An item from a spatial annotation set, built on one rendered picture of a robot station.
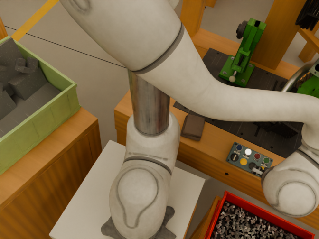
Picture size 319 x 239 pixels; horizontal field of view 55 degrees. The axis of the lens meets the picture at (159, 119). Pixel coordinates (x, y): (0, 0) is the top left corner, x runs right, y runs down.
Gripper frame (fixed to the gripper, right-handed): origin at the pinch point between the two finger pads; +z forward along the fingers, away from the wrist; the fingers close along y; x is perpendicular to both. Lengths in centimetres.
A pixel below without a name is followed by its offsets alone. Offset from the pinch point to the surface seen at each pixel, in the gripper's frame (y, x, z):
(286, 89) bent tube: -3.6, 32.0, 18.6
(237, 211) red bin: -2.4, -16.6, 4.4
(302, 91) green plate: 0.8, 31.9, 11.0
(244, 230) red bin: 1.8, -20.2, 0.7
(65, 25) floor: -188, 37, 150
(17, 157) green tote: -84, -35, -1
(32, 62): -101, -1, 7
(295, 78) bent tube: -2.4, 36.8, 17.8
